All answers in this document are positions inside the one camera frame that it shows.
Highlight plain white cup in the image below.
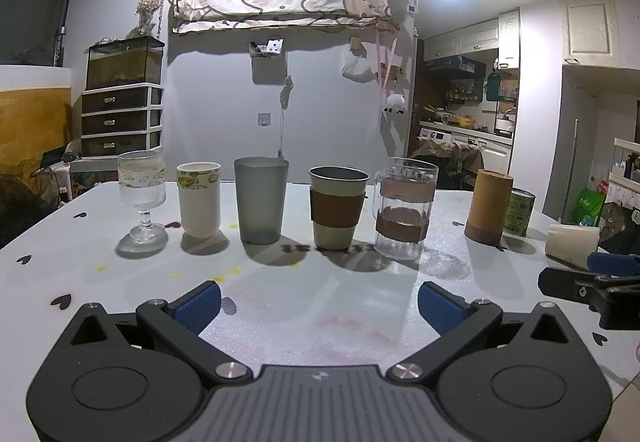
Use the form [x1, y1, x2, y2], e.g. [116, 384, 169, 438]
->
[544, 223, 601, 271]

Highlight green plastic bag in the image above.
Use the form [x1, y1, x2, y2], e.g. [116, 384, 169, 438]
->
[570, 187, 607, 227]

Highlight black range hood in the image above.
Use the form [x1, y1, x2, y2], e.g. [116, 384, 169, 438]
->
[424, 55, 488, 76]

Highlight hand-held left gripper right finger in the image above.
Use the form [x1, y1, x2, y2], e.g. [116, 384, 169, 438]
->
[384, 281, 577, 386]

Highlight white cup with cartoon band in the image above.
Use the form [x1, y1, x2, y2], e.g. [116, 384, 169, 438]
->
[176, 161, 222, 239]

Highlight ribbed glass goblet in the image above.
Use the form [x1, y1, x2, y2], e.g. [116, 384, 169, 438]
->
[117, 149, 168, 244]

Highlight clear wall holder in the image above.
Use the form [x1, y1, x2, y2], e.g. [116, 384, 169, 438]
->
[249, 38, 286, 59]

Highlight white washing machine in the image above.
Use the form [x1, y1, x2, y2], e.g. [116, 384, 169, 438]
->
[418, 126, 514, 173]

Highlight green tin can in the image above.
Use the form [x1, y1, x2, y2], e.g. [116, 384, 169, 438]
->
[503, 187, 536, 237]

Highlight grey frosted tumbler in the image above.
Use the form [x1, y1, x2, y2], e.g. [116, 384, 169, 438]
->
[234, 157, 290, 246]

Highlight green cup with brown sleeve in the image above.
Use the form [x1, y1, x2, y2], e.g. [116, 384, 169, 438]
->
[308, 166, 370, 251]

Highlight white hanging bag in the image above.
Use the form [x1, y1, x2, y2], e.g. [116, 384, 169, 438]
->
[341, 50, 374, 83]

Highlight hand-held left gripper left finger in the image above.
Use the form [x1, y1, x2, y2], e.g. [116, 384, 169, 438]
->
[65, 281, 254, 386]

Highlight clear glass mug brown bands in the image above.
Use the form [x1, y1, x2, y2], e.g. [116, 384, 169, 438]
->
[373, 157, 440, 260]

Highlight brown cloth on chair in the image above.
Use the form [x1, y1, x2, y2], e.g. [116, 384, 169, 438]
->
[411, 139, 485, 192]

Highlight brown bamboo cup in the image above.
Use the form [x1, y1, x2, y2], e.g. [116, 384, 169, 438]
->
[464, 169, 515, 245]

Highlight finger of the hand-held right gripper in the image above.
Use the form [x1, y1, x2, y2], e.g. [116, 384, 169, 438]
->
[538, 267, 640, 331]
[586, 251, 640, 277]

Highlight glass fish tank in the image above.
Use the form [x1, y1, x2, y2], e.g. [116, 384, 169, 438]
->
[85, 36, 166, 91]

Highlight dried flower bunch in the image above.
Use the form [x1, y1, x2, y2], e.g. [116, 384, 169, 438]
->
[126, 0, 163, 39]

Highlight pink hanging ribbon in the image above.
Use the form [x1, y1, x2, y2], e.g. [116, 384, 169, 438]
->
[374, 22, 402, 97]

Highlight white drawer unit dark drawers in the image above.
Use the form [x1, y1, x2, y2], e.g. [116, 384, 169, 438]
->
[80, 84, 165, 159]

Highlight white kitchen wall cabinets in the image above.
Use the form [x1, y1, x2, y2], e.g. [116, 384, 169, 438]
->
[423, 8, 521, 69]

